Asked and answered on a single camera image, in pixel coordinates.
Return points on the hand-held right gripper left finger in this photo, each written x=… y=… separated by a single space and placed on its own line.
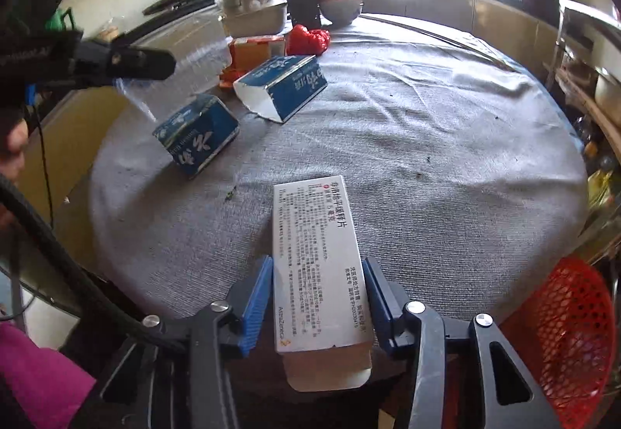
x=254 y=303

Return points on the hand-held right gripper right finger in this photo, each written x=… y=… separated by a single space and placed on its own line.
x=378 y=303

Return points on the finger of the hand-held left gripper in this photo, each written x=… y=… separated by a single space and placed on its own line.
x=140 y=63

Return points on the clear plastic bag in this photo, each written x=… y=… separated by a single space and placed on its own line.
x=194 y=65

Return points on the white medicine box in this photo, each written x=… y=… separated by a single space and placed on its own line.
x=315 y=254

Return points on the red plastic bag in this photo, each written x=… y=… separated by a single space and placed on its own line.
x=308 y=40

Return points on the person's left hand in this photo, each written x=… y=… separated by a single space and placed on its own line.
x=10 y=148

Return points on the green plastic object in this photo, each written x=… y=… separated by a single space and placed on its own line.
x=60 y=19

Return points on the yellow cabinet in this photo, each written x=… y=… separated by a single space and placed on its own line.
x=63 y=143

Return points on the orange box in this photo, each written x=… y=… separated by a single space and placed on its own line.
x=252 y=52

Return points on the grey tablecloth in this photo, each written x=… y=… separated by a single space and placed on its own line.
x=436 y=177

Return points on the opened blue white carton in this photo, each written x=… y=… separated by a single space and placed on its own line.
x=291 y=84

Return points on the black cup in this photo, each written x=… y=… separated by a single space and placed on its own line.
x=304 y=8

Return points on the red mesh basket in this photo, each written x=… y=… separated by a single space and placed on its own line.
x=567 y=327

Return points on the white bowls with red band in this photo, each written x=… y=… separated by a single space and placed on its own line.
x=340 y=5

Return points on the person's magenta clothing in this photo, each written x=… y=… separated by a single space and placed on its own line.
x=39 y=375

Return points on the kitchen counter cabinets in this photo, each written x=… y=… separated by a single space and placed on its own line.
x=485 y=17

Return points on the metal rack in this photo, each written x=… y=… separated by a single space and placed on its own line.
x=577 y=51

